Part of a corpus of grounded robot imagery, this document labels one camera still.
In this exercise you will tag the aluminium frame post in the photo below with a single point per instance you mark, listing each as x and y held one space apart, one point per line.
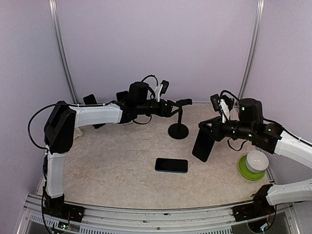
253 47
61 49

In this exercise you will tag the black pole stand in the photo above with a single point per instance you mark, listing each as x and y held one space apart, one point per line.
179 130
229 101

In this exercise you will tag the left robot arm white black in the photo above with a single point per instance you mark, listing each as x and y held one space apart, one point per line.
65 118

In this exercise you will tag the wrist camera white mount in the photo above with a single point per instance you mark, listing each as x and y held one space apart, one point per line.
161 89
220 106

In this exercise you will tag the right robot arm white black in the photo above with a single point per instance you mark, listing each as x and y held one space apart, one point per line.
265 134

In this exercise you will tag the white bowl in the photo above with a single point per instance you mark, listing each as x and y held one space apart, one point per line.
256 161

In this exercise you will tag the left aluminium frame post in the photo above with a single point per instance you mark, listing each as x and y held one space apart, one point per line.
61 49

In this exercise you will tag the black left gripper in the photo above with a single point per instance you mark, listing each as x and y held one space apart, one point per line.
166 111

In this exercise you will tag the black phone silver case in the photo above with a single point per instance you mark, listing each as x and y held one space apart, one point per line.
90 100

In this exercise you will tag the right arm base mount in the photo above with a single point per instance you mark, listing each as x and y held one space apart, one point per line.
251 211

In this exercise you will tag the green plate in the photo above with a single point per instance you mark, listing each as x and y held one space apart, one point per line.
246 172

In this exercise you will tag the clear phone case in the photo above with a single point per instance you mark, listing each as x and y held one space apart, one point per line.
121 95

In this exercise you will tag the cream ceramic mug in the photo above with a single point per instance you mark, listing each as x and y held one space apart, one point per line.
77 133

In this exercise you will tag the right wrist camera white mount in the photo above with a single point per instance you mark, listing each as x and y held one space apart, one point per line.
220 106

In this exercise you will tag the right aluminium frame post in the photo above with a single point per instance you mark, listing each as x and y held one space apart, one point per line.
253 47

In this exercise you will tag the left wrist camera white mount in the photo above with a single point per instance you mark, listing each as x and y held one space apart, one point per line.
161 89

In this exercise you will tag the front aluminium rail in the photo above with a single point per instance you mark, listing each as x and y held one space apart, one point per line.
225 219

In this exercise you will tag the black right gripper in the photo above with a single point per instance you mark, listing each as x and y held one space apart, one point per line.
216 131

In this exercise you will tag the black folding phone stand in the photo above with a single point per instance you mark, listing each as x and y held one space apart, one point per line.
96 126

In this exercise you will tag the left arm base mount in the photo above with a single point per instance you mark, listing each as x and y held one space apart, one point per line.
67 212

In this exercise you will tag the blue phone underneath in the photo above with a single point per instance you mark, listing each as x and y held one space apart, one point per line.
171 165

